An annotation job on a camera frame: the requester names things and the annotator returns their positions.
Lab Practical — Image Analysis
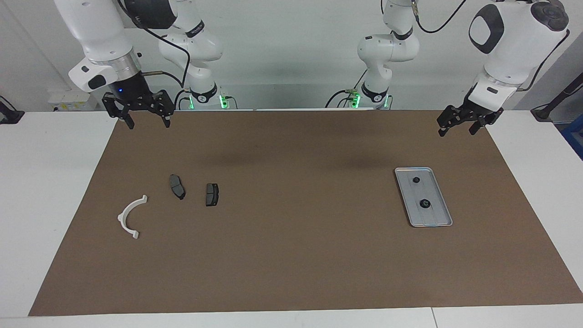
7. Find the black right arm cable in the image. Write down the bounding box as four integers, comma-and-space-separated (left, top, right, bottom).
119, 0, 192, 89

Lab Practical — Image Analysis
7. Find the white curved plastic bracket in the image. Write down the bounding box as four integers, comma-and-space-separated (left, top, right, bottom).
118, 195, 148, 240

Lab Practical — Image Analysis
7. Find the black clamp mount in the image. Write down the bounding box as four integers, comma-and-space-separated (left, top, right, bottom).
0, 96, 25, 124

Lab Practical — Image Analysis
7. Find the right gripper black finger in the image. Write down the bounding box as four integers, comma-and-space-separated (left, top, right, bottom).
102, 92, 135, 130
154, 90, 174, 128

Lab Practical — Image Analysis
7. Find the brown table mat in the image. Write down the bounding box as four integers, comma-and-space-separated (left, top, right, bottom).
28, 109, 583, 317

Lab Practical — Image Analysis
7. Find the white box with yellow labels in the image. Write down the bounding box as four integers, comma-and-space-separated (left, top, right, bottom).
48, 89, 103, 111

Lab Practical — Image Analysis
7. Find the silver metal tray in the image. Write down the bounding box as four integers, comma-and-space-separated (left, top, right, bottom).
394, 167, 453, 227

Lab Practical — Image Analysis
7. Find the blue crate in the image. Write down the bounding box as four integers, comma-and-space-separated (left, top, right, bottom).
562, 125, 583, 160

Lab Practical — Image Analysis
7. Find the black angled stand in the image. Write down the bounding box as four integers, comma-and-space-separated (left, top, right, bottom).
531, 73, 583, 121

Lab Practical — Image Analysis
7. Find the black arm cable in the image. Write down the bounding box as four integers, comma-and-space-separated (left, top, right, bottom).
119, 0, 192, 89
410, 0, 570, 92

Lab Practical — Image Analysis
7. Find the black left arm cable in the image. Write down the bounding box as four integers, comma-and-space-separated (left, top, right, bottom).
410, 0, 570, 92

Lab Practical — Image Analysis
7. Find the dark grey curved brake pad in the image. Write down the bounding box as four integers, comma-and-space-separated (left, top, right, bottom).
169, 174, 186, 200

